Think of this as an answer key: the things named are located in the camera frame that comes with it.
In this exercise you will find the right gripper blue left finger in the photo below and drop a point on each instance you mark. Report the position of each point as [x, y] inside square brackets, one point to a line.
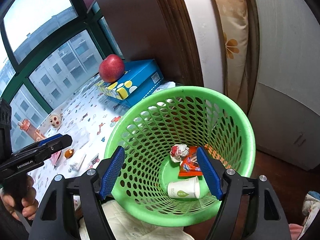
[109, 170]

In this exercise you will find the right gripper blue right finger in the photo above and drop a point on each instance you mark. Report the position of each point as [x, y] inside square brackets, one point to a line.
[212, 170]

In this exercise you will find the orange snack wrapper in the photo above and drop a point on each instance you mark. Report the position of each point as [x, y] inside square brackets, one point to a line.
[189, 166]

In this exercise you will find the white paper cup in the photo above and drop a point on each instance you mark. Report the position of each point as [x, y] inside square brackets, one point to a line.
[184, 189]

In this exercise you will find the tissue ball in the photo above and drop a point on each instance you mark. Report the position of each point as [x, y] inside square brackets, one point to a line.
[178, 152]

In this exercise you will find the pink paper package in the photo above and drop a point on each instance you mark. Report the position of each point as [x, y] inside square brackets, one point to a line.
[55, 157]

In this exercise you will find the person's left hand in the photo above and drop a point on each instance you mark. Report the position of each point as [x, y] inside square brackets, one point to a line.
[20, 196]

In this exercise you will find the orange water bottle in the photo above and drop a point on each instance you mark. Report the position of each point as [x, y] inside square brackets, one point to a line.
[31, 130]

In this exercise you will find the green plastic mesh wastebasket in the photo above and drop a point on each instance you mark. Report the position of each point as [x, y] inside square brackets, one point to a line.
[160, 181]

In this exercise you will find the cream quilted blanket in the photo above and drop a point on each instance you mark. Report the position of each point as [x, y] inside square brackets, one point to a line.
[125, 226]

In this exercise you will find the cream plush toy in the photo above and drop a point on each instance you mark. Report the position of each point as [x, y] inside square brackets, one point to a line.
[55, 119]

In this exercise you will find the cartoon print bed sheet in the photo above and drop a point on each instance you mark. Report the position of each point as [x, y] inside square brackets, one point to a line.
[89, 117]

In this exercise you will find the blue yellow tissue box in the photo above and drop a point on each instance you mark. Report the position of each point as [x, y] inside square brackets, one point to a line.
[140, 80]

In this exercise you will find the red apple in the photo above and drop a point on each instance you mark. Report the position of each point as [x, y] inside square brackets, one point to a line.
[111, 68]

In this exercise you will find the green window frame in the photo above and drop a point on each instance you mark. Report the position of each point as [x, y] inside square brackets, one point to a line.
[49, 49]

